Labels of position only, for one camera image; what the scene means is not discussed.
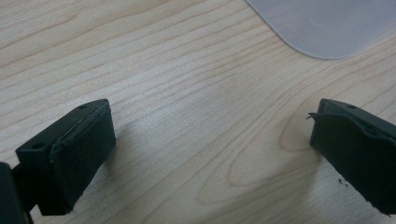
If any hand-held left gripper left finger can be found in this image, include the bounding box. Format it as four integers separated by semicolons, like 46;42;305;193
15;98;118;217

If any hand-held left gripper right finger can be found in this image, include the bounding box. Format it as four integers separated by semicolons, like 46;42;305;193
305;98;396;216

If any clear plastic storage box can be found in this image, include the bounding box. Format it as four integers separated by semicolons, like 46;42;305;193
244;0;396;61

